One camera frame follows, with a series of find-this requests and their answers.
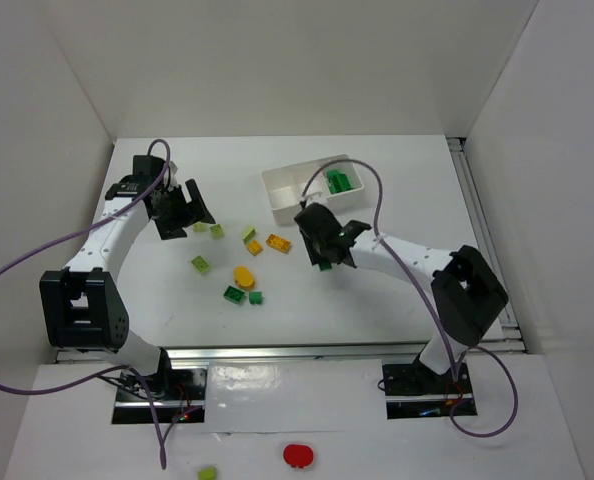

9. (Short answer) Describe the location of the light green square lego upturned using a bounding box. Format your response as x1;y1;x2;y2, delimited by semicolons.
193;222;208;232

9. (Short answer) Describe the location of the light green square lego studs-up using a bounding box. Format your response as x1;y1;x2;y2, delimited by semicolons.
209;224;225;239

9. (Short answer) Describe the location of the orange-yellow rectangular lego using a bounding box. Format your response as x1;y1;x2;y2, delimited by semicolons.
266;234;292;254

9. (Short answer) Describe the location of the lime green rectangular lego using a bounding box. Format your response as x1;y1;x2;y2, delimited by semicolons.
190;255;210;275

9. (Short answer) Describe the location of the light green curved lego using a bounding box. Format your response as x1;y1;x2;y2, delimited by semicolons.
241;225;256;244

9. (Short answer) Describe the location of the small yellow square lego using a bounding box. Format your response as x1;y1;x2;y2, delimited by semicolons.
246;240;263;256

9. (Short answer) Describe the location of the small dark green lego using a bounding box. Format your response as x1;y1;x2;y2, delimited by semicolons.
248;291;263;305

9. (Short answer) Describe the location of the yellow oval lego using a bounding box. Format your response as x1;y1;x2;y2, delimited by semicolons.
233;266;256;290

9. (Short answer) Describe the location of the dark green rectangular lego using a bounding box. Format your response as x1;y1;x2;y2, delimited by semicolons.
223;286;246;305

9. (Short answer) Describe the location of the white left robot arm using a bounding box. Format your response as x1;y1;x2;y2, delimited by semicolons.
39;155;189;389

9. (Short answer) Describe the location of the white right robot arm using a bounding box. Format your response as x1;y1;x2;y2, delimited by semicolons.
294;178;508;378

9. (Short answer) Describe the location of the white divided container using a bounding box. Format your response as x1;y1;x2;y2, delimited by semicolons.
261;154;364;226

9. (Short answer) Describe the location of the red round lego piece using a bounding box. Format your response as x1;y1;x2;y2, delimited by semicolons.
282;443;315;469

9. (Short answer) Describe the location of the light green lego on ledge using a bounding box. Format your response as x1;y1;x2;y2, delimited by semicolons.
197;466;217;480

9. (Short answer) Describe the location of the aluminium rail front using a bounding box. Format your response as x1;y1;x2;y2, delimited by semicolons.
55;339;526;364

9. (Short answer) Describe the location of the aluminium rail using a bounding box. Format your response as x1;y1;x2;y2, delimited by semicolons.
446;136;522;331
55;339;526;364

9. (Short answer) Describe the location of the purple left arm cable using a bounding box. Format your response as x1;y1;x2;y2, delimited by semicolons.
0;138;173;471

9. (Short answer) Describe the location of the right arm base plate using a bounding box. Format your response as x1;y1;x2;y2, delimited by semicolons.
377;363;477;420

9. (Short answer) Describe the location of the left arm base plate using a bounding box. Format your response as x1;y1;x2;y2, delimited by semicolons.
104;367;208;425

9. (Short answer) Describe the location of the aluminium rail right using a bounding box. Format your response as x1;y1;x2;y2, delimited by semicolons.
446;136;522;331

